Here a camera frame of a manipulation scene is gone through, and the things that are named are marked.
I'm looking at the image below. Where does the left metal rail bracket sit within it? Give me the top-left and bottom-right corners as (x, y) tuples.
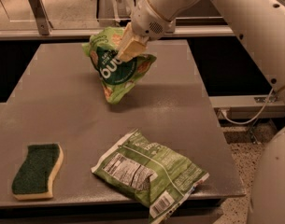
(28, 0), (51, 35)

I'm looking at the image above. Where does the grey metal rail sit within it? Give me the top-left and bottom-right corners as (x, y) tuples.
(0, 25), (235, 41)

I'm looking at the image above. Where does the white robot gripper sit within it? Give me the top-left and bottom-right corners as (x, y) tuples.
(117, 0), (176, 62)

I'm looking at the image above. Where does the green snack bag label up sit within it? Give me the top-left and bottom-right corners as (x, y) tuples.
(91, 130), (209, 224)

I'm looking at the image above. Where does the green rice chip bag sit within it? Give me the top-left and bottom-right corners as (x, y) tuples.
(82, 27), (156, 105)

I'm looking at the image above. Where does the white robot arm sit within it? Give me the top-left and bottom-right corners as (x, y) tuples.
(118, 0), (285, 224)

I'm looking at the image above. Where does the green and yellow sponge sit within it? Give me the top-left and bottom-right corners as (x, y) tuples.
(11, 144), (64, 201)

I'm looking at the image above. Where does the white cable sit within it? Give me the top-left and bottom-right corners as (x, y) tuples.
(220, 87), (276, 125)

